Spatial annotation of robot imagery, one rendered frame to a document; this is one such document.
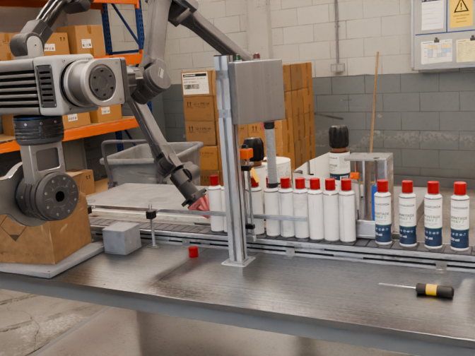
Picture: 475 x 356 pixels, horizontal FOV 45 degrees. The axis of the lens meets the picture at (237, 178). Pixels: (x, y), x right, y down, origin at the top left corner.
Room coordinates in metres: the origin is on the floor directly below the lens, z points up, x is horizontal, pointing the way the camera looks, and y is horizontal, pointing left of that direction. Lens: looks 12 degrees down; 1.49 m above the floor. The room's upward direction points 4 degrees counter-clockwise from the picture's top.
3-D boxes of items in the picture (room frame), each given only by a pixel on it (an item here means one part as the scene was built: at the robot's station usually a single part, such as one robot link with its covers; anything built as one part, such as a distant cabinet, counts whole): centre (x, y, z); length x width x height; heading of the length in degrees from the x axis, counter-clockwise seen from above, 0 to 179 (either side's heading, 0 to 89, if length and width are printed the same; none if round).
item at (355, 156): (1.84, -0.43, 1.14); 0.14 x 0.11 x 0.01; 63
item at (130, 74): (1.60, 0.29, 1.45); 0.09 x 0.08 x 0.12; 54
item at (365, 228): (1.84, -0.43, 1.01); 0.14 x 0.13 x 0.26; 63
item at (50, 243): (2.00, 0.74, 0.99); 0.30 x 0.24 x 0.27; 73
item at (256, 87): (1.83, -0.07, 1.38); 0.17 x 0.10 x 0.19; 118
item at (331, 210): (1.80, -0.30, 0.98); 0.05 x 0.05 x 0.20
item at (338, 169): (2.40, -0.44, 1.04); 0.09 x 0.09 x 0.29
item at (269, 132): (1.79, -0.11, 1.18); 0.04 x 0.04 x 0.21
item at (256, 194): (1.93, -0.05, 0.98); 0.05 x 0.05 x 0.20
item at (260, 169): (2.23, -0.07, 1.03); 0.09 x 0.09 x 0.30
